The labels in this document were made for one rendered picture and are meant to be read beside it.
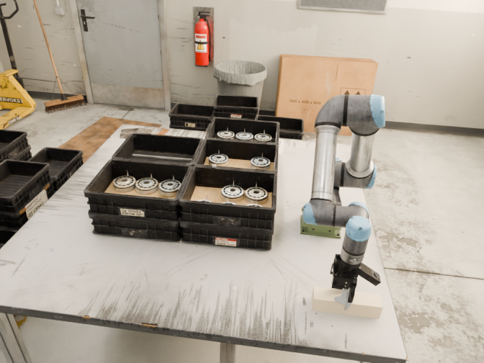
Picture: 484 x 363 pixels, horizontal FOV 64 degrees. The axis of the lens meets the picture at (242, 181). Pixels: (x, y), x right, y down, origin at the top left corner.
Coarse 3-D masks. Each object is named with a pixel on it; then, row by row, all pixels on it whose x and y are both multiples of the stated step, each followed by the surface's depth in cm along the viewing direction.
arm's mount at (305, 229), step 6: (300, 216) 188; (300, 222) 184; (300, 228) 180; (306, 228) 177; (312, 228) 176; (318, 228) 175; (324, 228) 175; (330, 228) 174; (336, 228) 174; (306, 234) 178; (312, 234) 177; (318, 234) 177; (324, 234) 177; (330, 234) 177; (336, 234) 177
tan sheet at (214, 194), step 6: (198, 192) 180; (204, 192) 181; (210, 192) 181; (216, 192) 181; (192, 198) 176; (198, 198) 176; (204, 198) 177; (210, 198) 177; (216, 198) 177; (270, 198) 179; (240, 204) 174; (246, 204) 174; (264, 204) 175; (270, 204) 175
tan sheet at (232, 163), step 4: (208, 160) 207; (228, 160) 208; (232, 160) 209; (236, 160) 209; (240, 160) 209; (244, 160) 209; (204, 164) 203; (208, 164) 203; (228, 164) 204; (232, 164) 204; (236, 164) 205; (240, 164) 205; (244, 164) 205; (248, 164) 205; (272, 164) 206; (248, 168) 202; (272, 168) 203
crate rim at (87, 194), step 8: (112, 160) 183; (120, 160) 183; (128, 160) 184; (104, 168) 176; (96, 176) 170; (184, 176) 173; (88, 192) 159; (96, 192) 159; (104, 192) 160; (120, 200) 159; (128, 200) 159; (136, 200) 158; (144, 200) 158; (152, 200) 158; (160, 200) 157; (168, 200) 157; (176, 200) 157
